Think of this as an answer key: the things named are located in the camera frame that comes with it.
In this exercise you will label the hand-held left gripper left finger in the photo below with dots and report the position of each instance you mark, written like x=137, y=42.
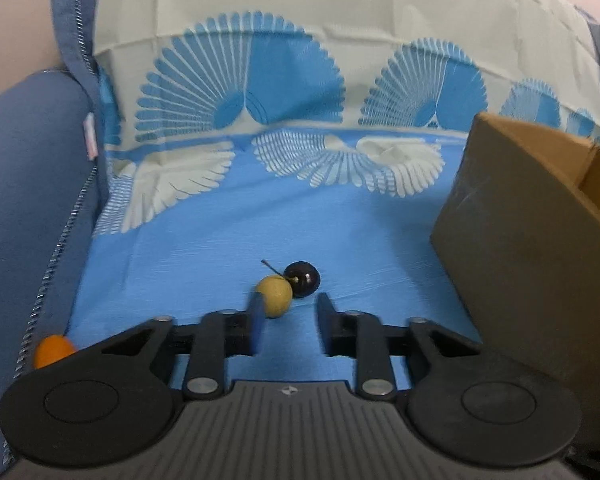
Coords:
x=256, y=325

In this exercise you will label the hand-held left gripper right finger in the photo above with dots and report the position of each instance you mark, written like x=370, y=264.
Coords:
x=325, y=325

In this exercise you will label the yellow round fruit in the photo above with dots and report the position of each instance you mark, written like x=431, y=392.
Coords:
x=276, y=297

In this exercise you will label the brown cardboard box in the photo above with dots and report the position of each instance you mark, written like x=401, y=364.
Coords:
x=520, y=240

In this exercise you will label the dark cherry with stem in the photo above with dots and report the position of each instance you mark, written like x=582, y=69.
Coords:
x=303, y=278

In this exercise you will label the blue fan-patterned cloth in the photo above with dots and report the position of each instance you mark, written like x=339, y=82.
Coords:
x=205, y=240

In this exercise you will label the small orange kumquat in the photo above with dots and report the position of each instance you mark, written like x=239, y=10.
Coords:
x=53, y=350

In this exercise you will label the white fabric tag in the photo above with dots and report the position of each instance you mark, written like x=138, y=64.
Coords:
x=89, y=136

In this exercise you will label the blue sofa cushion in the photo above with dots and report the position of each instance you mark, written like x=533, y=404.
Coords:
x=25, y=210

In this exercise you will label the blue denim pillow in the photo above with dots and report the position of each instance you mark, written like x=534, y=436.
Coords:
x=70, y=10

